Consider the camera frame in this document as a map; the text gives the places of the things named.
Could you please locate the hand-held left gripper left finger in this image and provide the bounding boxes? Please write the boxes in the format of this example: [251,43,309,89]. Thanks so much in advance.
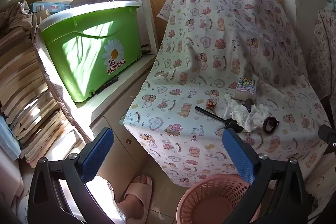
[28,127,115,224]

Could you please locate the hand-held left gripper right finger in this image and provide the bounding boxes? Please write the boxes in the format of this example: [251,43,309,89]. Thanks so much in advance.
[222,127,311,224]

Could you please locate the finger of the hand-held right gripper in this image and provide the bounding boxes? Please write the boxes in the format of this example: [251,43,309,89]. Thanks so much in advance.
[318,124,336,155]

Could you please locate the black hair tie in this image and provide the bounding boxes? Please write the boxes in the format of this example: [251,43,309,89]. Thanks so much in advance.
[262,116,280,134]

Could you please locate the pink plastic basket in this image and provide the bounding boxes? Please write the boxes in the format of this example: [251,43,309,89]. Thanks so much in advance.
[176,174,263,224]

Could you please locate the beige cabinet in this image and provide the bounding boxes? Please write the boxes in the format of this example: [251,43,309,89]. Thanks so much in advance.
[89,80,155,203]

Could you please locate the white printed pants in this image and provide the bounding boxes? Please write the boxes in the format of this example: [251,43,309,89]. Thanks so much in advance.
[87,175,126,224]

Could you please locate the pink slipper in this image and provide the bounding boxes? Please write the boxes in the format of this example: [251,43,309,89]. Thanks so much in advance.
[123,175,153,224]

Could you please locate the person's foot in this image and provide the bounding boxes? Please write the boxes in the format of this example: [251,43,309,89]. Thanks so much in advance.
[117,196,145,222]

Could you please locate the colourful tissue pack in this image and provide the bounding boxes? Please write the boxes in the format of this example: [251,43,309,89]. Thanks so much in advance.
[234,78,258,101]

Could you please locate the floral cloth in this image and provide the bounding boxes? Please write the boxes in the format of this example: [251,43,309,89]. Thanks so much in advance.
[307,0,336,98]

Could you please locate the light blue packet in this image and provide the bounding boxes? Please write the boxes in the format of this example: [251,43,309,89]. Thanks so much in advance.
[0,114,21,160]

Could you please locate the green plastic storage box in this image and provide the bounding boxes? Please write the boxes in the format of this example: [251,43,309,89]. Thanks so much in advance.
[39,1,142,103]

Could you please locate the bear printed blanket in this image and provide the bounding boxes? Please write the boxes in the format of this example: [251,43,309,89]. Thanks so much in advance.
[123,0,336,188]

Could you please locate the blue flat box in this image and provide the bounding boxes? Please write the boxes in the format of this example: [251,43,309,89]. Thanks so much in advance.
[29,2,72,13]

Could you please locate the beige drawstring bag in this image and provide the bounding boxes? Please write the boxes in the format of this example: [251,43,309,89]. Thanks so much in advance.
[0,1,51,38]

